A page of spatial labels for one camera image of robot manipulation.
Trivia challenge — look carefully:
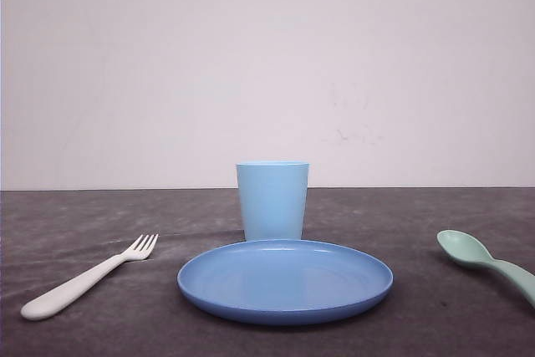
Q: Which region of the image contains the light blue plastic cup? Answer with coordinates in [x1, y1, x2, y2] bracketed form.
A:
[236, 161, 309, 241]

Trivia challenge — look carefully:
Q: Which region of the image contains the mint green plastic spoon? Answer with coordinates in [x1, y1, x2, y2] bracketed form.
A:
[436, 229, 534, 307]

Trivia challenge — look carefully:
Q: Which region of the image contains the white plastic fork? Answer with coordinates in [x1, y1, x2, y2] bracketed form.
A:
[20, 234, 159, 321]

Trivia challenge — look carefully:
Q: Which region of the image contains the blue plastic plate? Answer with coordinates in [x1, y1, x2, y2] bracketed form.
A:
[176, 240, 394, 325]

